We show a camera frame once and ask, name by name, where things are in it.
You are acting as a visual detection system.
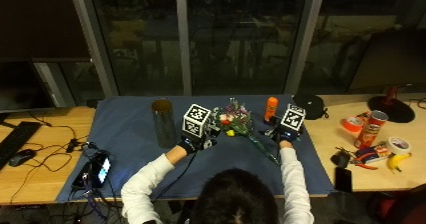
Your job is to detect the small black pouch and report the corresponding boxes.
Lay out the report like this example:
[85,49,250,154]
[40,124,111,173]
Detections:
[329,146,353,169]

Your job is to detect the black smartphone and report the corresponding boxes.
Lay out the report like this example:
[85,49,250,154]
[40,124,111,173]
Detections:
[334,166,354,194]

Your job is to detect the yellow banana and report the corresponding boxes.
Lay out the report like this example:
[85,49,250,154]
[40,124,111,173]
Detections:
[386,152,414,174]

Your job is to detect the orange tape roll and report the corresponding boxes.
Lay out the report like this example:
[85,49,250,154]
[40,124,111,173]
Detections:
[341,115,366,134]

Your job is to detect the black power bank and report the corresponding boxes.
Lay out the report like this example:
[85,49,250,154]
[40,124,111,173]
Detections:
[71,161,93,189]

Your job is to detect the colourful snack packet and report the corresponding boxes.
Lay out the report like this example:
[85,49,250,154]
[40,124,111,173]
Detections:
[354,143,393,165]

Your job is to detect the red chair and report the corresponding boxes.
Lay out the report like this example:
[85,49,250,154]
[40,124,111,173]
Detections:
[366,183,426,224]

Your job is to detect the orange bottle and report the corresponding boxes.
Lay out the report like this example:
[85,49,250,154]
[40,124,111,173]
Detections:
[264,96,280,123]

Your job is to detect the white left marker cube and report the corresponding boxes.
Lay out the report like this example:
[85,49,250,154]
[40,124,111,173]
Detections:
[181,103,213,139]

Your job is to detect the white marker cube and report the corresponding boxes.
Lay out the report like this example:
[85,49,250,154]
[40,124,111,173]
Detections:
[181,103,213,139]
[278,103,308,134]

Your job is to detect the dark computer monitor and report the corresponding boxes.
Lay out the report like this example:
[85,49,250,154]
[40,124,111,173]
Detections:
[348,28,426,94]

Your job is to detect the mixed flower bouquet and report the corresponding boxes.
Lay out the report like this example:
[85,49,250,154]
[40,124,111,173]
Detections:
[212,97,282,166]

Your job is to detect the black screen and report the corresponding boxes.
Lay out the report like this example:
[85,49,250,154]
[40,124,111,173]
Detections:
[0,59,56,114]

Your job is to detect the person's right hand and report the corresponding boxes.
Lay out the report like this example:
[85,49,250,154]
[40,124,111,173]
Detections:
[264,116,306,145]

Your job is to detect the black desk cables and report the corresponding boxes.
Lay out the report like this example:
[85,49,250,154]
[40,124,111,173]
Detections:
[8,112,104,205]

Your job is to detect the red-handled pliers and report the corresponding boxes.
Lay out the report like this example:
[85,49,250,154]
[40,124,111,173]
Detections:
[349,160,379,171]

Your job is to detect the black computer mouse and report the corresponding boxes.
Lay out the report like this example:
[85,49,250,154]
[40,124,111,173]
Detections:
[8,148,39,168]

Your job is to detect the red and black monitor stand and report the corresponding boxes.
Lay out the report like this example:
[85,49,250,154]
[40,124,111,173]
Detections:
[366,83,417,124]

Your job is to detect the red chips can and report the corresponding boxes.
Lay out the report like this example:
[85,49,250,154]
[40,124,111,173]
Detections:
[353,109,390,150]

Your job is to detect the white right marker cube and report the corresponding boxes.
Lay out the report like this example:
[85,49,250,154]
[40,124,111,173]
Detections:
[278,103,308,134]

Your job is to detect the tall dark glass vase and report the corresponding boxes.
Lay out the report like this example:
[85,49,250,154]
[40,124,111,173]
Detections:
[151,98,178,149]

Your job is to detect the white tape roll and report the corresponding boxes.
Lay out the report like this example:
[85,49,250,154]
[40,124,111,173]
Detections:
[385,136,413,156]

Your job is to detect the phone with lit screen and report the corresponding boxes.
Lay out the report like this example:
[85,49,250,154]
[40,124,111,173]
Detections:
[89,150,113,189]

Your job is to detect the blue table cloth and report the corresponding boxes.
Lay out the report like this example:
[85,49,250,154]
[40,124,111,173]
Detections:
[56,94,336,204]

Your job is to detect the person's left hand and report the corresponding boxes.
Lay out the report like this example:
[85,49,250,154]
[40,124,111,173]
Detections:
[177,123,222,155]

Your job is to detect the black keyboard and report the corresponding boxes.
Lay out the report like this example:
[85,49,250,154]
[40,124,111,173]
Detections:
[0,120,44,171]

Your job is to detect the black glove cable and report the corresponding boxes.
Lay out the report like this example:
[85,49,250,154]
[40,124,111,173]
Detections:
[152,149,200,204]

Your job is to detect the black cap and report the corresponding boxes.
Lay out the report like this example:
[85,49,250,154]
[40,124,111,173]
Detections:
[292,94,330,121]

